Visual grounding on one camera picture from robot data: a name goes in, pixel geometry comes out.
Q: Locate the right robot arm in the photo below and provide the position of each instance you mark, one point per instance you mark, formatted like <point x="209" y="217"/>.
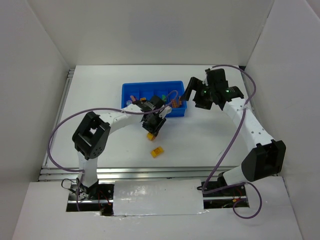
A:
<point x="265" y="154"/>

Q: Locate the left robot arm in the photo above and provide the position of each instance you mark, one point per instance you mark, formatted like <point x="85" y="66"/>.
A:
<point x="90" y="137"/>

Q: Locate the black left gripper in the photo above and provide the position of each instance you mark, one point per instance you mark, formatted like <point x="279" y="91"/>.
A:
<point x="154" y="125"/>

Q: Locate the purple flower lego piece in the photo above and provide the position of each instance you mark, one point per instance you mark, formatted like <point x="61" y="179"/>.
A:
<point x="129" y="102"/>

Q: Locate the yellow lego brick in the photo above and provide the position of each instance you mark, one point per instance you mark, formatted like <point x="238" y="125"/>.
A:
<point x="157" y="151"/>
<point x="150" y="136"/>

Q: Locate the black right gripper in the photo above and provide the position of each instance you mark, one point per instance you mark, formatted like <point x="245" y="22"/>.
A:
<point x="198" y="93"/>

